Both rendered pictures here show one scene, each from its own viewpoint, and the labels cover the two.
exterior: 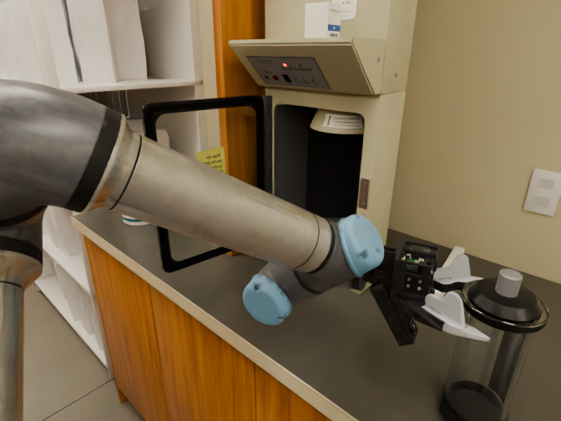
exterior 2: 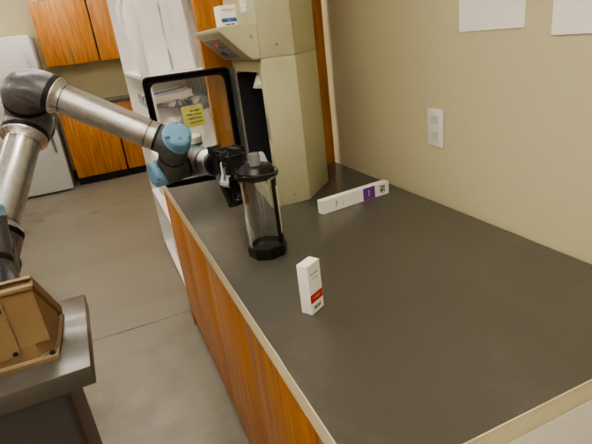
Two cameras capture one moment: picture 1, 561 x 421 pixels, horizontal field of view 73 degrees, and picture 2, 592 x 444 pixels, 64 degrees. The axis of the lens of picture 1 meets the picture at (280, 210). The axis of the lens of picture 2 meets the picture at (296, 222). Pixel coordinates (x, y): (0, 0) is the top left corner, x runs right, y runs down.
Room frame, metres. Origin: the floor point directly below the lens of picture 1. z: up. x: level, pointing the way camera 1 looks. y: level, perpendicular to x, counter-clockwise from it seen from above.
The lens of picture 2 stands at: (-0.54, -0.90, 1.47)
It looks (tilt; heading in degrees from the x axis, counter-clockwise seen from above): 22 degrees down; 27
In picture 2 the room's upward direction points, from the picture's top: 7 degrees counter-clockwise
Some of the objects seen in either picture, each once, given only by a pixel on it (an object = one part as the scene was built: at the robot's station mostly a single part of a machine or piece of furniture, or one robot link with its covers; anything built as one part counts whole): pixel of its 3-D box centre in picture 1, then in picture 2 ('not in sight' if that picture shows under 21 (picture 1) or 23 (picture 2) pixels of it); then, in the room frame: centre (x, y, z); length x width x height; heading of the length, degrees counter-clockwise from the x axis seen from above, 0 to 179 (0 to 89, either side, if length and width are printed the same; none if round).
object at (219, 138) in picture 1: (213, 183); (196, 129); (0.87, 0.16, 1.19); 0.30 x 0.01 x 0.40; 130
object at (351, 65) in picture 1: (300, 66); (225, 45); (0.84, -0.04, 1.46); 0.32 x 0.11 x 0.10; 48
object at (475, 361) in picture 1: (487, 358); (262, 210); (0.44, -0.32, 1.06); 0.11 x 0.11 x 0.21
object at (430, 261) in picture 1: (395, 272); (225, 162); (0.51, -0.18, 1.17); 0.12 x 0.08 x 0.09; 62
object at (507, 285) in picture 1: (505, 293); (255, 166); (0.44, -0.32, 1.18); 0.09 x 0.09 x 0.07
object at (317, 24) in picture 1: (322, 22); (225, 16); (0.80, -0.08, 1.54); 0.05 x 0.05 x 0.06; 54
